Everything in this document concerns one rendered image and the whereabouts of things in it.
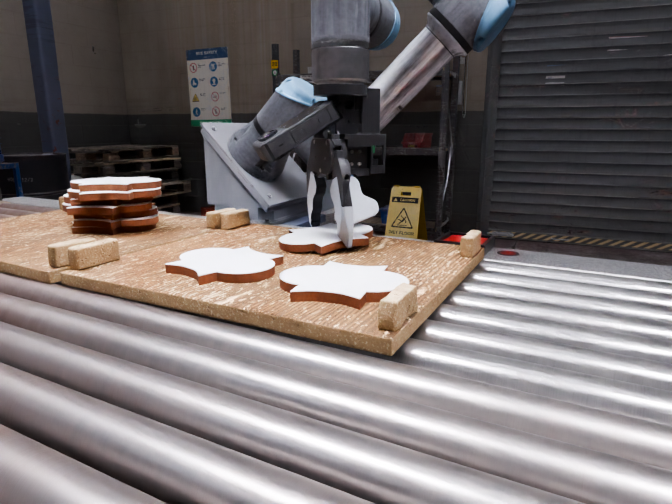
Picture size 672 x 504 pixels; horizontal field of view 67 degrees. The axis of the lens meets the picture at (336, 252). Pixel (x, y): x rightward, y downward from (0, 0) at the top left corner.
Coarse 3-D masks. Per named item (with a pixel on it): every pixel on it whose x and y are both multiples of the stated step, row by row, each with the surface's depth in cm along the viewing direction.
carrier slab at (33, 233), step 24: (24, 216) 94; (48, 216) 94; (72, 216) 94; (168, 216) 94; (0, 240) 74; (24, 240) 74; (48, 240) 74; (96, 240) 74; (120, 240) 74; (144, 240) 74; (168, 240) 74; (0, 264) 63; (24, 264) 61; (48, 264) 61
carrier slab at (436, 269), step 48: (192, 240) 74; (240, 240) 74; (384, 240) 74; (96, 288) 56; (144, 288) 52; (192, 288) 52; (240, 288) 52; (432, 288) 52; (336, 336) 42; (384, 336) 40
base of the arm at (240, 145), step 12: (240, 132) 120; (252, 132) 117; (264, 132) 115; (228, 144) 120; (240, 144) 118; (252, 144) 117; (240, 156) 118; (252, 156) 117; (288, 156) 123; (252, 168) 118; (264, 168) 120; (276, 168) 121; (264, 180) 121
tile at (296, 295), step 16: (288, 272) 54; (304, 272) 54; (320, 272) 54; (336, 272) 54; (352, 272) 54; (368, 272) 54; (384, 272) 54; (288, 288) 51; (304, 288) 48; (320, 288) 48; (336, 288) 48; (352, 288) 48; (368, 288) 48; (384, 288) 48; (352, 304) 47
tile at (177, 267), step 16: (192, 256) 60; (208, 256) 60; (224, 256) 60; (240, 256) 60; (256, 256) 60; (272, 256) 60; (176, 272) 57; (192, 272) 55; (208, 272) 54; (224, 272) 54; (240, 272) 54; (256, 272) 54; (272, 272) 56
